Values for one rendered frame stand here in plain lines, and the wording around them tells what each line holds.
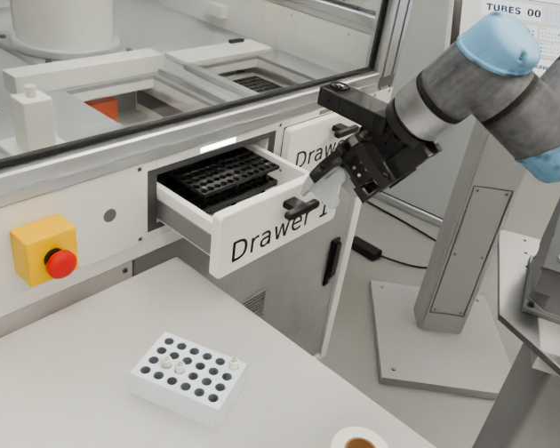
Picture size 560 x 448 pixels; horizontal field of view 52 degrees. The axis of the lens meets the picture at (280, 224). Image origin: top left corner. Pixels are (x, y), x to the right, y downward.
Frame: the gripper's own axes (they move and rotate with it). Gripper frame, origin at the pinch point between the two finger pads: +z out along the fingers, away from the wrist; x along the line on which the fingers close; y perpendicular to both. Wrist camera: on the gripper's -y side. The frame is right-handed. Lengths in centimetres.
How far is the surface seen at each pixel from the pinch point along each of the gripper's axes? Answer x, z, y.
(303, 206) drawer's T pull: -0.1, 4.3, 1.9
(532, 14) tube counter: 94, -8, -15
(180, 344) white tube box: -25.1, 12.9, 10.1
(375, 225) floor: 143, 113, 6
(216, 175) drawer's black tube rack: -2.9, 14.9, -11.0
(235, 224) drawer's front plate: -11.5, 6.6, -0.5
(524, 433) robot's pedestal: 24, 12, 56
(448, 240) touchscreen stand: 93, 50, 24
